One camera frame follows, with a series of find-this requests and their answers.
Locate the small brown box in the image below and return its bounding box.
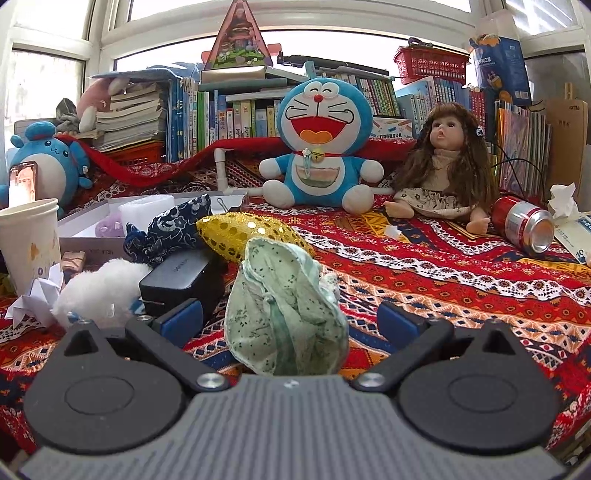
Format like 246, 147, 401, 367
62, 250, 88, 282

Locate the green floral cloth pouch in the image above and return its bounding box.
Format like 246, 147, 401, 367
225, 237, 349, 377

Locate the row of thin colourful booklets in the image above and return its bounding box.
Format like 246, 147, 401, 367
495, 99, 552, 200

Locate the row of upright books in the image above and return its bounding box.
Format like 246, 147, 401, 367
166, 69, 497, 162

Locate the blue brocade pouch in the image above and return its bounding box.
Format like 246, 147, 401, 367
124, 194, 213, 266

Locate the pile of flat grey books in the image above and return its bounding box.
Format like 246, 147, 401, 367
198, 66, 305, 101

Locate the blue flat board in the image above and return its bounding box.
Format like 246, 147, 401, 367
90, 62, 204, 83

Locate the white cotton fluff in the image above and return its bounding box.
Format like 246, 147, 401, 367
52, 258, 151, 328

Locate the white and blue pen box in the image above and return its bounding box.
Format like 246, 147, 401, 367
372, 116, 414, 141

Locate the triangular picture box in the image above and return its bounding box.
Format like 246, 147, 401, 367
203, 0, 274, 71

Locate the red patterned blanket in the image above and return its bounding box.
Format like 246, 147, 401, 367
0, 152, 591, 457

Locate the smartphone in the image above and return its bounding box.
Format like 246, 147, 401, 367
8, 161, 38, 208

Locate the white plastic pipe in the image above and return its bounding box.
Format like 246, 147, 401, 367
215, 148, 269, 197

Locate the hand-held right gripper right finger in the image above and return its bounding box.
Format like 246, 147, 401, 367
351, 301, 531, 396

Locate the pink plush toy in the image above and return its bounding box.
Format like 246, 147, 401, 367
76, 76, 130, 134

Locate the red scarf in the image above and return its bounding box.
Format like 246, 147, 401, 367
55, 134, 416, 188

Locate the black cable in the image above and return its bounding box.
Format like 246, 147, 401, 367
489, 143, 534, 204

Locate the white shallow box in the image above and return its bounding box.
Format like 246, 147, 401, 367
58, 193, 250, 241

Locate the black rectangular box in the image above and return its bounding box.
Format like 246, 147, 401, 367
139, 249, 227, 324

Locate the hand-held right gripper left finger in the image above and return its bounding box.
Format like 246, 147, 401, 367
59, 299, 232, 394

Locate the blue printed carton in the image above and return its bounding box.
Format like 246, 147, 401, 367
468, 34, 532, 109

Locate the crumpled white tissue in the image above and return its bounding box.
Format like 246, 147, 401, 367
549, 182, 580, 220

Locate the tissue pack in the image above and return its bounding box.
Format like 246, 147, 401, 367
551, 215, 591, 268

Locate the white folded paper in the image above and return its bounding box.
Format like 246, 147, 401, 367
4, 263, 65, 328

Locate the blue cat plush toy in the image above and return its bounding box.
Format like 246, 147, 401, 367
259, 78, 385, 214

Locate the red soda can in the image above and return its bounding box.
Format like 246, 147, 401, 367
490, 195, 556, 257

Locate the red plastic basket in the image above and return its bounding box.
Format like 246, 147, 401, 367
393, 39, 472, 86

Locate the blue round plush toy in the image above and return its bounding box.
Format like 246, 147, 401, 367
0, 121, 93, 217

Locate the stack of worn books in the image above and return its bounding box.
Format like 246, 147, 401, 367
95, 80, 167, 153

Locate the white paper cup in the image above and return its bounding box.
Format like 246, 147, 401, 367
0, 198, 63, 296

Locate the brown-haired doll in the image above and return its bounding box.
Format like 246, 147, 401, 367
383, 102, 499, 237

